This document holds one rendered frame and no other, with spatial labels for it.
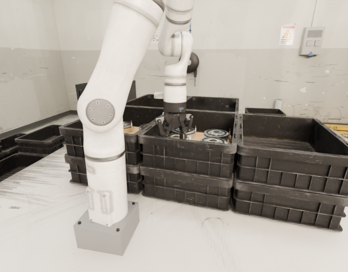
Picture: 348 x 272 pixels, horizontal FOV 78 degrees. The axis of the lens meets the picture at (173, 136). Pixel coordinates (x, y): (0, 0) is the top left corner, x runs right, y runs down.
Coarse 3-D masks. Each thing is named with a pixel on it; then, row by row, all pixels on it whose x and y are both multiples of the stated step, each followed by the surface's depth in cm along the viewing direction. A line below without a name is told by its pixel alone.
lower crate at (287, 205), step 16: (240, 192) 63; (256, 192) 61; (272, 192) 59; (288, 192) 58; (304, 192) 57; (240, 208) 65; (256, 208) 64; (272, 208) 62; (288, 208) 60; (304, 208) 60; (320, 208) 58; (336, 208) 57; (304, 224) 60; (320, 224) 60; (336, 224) 58
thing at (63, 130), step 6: (144, 108) 105; (150, 108) 104; (156, 108) 103; (162, 108) 102; (78, 120) 82; (60, 126) 75; (66, 126) 77; (144, 126) 75; (60, 132) 74; (66, 132) 73; (72, 132) 72; (78, 132) 72; (138, 132) 69; (126, 138) 67; (132, 138) 67
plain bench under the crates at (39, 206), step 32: (64, 160) 102; (0, 192) 77; (32, 192) 77; (64, 192) 77; (0, 224) 62; (32, 224) 62; (64, 224) 62; (160, 224) 62; (192, 224) 62; (224, 224) 62; (256, 224) 62; (288, 224) 62; (0, 256) 52; (32, 256) 52; (64, 256) 52; (96, 256) 52; (128, 256) 52; (160, 256) 52; (192, 256) 52; (224, 256) 52; (256, 256) 52; (288, 256) 52; (320, 256) 52
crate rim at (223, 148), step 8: (200, 112) 97; (208, 112) 96; (216, 112) 95; (224, 112) 95; (152, 128) 75; (144, 136) 66; (152, 136) 66; (152, 144) 65; (160, 144) 64; (168, 144) 64; (176, 144) 63; (184, 144) 62; (192, 144) 62; (200, 144) 61; (208, 144) 60; (216, 144) 60; (224, 144) 59; (232, 144) 59; (224, 152) 60; (232, 152) 59
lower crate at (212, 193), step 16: (144, 176) 72; (160, 176) 68; (176, 176) 67; (192, 176) 65; (144, 192) 75; (160, 192) 72; (176, 192) 70; (192, 192) 67; (208, 192) 66; (224, 192) 65; (224, 208) 67
